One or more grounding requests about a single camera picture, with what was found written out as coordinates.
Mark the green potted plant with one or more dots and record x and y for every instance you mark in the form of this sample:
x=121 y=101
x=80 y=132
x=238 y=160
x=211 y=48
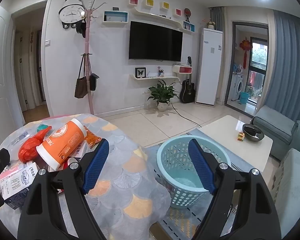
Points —
x=162 y=92

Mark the blue curtain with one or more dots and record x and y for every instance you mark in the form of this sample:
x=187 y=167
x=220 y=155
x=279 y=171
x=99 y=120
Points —
x=287 y=67

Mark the white printed packet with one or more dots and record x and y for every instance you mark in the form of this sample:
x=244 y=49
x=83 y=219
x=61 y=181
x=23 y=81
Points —
x=76 y=152

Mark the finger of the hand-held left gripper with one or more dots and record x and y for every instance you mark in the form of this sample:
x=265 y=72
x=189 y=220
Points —
x=0 y=158

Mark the panda wall clock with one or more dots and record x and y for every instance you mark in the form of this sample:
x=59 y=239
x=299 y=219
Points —
x=70 y=13

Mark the pink wall cube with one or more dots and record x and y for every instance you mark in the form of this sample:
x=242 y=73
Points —
x=178 y=12
x=133 y=1

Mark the small blue box shelf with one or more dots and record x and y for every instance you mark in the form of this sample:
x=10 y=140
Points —
x=188 y=27

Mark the black bowl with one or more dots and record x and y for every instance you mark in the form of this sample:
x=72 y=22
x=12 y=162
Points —
x=252 y=132

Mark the black wall television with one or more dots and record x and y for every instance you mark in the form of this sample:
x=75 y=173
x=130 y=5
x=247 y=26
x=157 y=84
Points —
x=155 y=40

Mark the balcony potted plant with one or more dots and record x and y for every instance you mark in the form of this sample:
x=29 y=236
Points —
x=250 y=91

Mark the black hat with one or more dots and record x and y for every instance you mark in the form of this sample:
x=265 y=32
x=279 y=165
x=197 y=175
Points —
x=80 y=28

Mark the white coffee table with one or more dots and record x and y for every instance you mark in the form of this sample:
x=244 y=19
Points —
x=225 y=132

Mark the brown handbag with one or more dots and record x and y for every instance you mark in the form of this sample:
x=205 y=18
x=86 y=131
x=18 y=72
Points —
x=80 y=87

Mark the blue lined box shelf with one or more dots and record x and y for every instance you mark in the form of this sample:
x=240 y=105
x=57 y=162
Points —
x=115 y=17

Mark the white washing machine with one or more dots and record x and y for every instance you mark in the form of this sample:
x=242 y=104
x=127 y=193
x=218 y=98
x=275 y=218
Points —
x=237 y=86

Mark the patterned tablecloth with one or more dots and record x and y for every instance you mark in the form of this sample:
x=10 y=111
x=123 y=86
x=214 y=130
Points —
x=120 y=180

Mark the clear plastic wrapper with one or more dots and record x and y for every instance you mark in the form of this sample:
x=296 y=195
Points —
x=20 y=137

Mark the black shoulder bag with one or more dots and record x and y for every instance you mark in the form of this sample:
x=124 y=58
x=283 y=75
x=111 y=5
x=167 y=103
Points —
x=93 y=82

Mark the yellow wall cube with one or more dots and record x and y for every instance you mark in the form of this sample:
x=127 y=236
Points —
x=150 y=2
x=165 y=5

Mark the balcony window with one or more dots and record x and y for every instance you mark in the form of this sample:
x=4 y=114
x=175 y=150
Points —
x=258 y=55

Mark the white door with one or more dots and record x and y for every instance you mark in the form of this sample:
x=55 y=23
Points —
x=2 y=80

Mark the grey window curtain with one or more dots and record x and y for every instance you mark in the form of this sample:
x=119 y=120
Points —
x=217 y=17

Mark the detergent bottle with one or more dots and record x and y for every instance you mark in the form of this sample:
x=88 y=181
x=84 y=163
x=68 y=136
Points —
x=238 y=68

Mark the white pink box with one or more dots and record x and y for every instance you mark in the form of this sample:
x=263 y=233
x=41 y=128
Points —
x=15 y=177

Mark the teal plastic piece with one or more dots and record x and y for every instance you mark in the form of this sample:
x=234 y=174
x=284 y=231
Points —
x=41 y=127

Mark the black guitar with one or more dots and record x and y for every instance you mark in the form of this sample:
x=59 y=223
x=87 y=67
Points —
x=187 y=92

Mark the red knot hanging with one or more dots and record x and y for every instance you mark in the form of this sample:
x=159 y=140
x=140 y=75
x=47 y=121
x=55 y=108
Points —
x=245 y=46

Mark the orange white canister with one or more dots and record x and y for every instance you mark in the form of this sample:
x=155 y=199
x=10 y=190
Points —
x=65 y=140

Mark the butterfly picture frame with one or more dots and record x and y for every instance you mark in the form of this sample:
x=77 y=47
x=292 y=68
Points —
x=140 y=72

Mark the light blue plastic basket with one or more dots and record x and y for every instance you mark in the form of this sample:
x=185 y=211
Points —
x=170 y=155

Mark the low white wall shelf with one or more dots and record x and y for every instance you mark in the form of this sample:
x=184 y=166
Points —
x=152 y=78

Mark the white standing air conditioner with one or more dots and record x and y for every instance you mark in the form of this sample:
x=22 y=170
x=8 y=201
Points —
x=210 y=67

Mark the teal sofa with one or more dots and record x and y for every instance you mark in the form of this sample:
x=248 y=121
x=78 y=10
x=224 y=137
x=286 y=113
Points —
x=272 y=122

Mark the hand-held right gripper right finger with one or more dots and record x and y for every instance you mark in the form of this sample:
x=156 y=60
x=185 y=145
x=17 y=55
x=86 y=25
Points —
x=201 y=167

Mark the orange plastic bag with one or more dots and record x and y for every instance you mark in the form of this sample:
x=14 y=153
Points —
x=30 y=147

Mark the orange snack packet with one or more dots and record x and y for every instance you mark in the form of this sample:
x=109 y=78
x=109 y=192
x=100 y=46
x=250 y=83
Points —
x=92 y=138

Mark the flower vase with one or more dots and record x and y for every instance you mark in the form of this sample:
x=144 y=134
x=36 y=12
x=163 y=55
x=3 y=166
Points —
x=210 y=25

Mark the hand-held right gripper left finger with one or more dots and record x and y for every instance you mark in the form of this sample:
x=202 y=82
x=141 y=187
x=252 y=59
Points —
x=96 y=165

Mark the pink coat rack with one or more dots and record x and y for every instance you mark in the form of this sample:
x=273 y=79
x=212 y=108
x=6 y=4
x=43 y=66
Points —
x=86 y=42

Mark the red round fan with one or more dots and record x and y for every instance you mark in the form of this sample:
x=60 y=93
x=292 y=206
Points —
x=187 y=11

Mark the pen holder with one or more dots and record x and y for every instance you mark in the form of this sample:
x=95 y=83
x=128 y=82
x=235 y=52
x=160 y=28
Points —
x=161 y=73

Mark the white red wall box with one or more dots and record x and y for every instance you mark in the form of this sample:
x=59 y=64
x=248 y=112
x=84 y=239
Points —
x=181 y=69

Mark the small colourful cube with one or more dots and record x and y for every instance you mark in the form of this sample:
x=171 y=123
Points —
x=240 y=136

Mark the blue bucket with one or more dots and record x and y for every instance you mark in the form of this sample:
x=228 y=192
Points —
x=244 y=98

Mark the white light switch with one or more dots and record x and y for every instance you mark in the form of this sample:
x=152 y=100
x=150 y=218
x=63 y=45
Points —
x=47 y=43

